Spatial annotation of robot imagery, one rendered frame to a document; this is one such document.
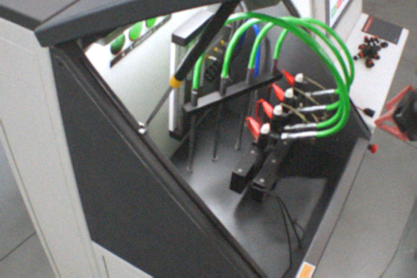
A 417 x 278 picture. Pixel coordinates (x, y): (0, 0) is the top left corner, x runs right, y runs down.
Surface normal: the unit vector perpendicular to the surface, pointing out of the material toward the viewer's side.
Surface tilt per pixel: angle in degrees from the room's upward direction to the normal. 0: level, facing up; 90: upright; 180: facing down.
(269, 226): 0
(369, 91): 0
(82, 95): 90
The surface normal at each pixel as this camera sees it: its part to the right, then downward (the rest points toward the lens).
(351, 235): 0.07, -0.72
